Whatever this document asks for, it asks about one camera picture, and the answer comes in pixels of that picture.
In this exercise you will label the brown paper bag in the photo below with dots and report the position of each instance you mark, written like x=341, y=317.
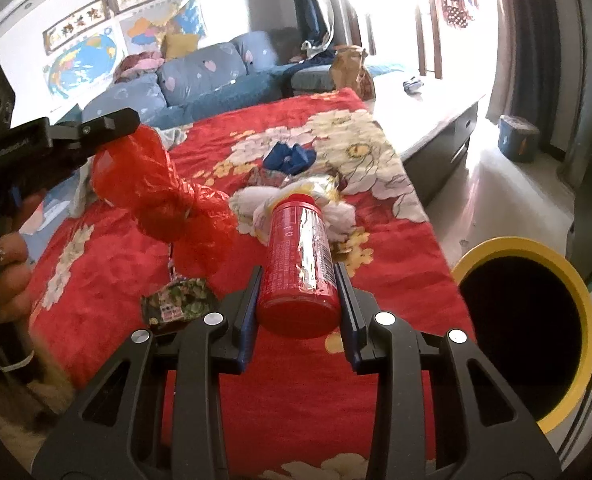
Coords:
x=348, y=67

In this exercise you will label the red plastic bag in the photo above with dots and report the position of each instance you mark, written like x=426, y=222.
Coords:
x=146, y=180

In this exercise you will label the pink maroon clothing pile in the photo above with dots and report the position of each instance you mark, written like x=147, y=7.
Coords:
x=136, y=62

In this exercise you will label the person's left forearm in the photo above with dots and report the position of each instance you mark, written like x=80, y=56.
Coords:
x=51, y=390

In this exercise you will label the person's left hand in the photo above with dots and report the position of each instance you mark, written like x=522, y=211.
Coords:
x=8, y=255

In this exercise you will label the grey window cabinet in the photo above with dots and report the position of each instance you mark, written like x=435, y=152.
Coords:
x=440, y=145

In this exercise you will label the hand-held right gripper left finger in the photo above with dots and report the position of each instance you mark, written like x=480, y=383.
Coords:
x=248, y=310

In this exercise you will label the blue curtain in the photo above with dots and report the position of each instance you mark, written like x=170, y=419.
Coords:
x=308, y=0

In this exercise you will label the colourful country map poster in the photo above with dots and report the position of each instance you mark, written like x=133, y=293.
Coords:
x=146, y=27

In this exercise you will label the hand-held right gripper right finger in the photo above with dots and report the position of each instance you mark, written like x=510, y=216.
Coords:
x=348, y=310

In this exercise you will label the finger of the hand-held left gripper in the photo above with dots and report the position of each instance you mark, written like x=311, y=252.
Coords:
x=116, y=122

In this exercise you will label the small blue object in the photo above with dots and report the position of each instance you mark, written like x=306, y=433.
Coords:
x=411, y=85

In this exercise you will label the white tissue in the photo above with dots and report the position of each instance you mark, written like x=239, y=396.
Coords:
x=248, y=205

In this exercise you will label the blue heart-pattern pillows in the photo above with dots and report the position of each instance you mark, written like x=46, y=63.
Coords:
x=236, y=95

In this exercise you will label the white blue cloth pile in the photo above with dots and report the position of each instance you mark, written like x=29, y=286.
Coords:
x=318, y=50

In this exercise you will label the yellow-rimmed black trash bin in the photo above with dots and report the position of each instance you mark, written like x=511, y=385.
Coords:
x=515, y=320

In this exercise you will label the red plastic bottle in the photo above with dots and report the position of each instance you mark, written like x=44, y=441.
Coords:
x=296, y=260

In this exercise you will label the red floral blanket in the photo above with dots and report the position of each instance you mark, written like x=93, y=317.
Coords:
x=106, y=285

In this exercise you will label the yellow pillow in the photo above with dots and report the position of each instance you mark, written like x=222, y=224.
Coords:
x=181, y=45

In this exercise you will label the world map poster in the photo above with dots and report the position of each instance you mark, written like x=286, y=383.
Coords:
x=81, y=65

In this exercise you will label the blue crumpled cloth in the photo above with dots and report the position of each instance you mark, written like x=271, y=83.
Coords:
x=288, y=157

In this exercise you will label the dark green snack packet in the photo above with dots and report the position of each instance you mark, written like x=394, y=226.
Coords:
x=186, y=297

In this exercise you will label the grey curtain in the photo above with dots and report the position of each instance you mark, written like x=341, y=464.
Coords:
x=535, y=35

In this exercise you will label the blue lidded bucket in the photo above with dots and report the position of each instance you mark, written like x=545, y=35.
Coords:
x=515, y=140

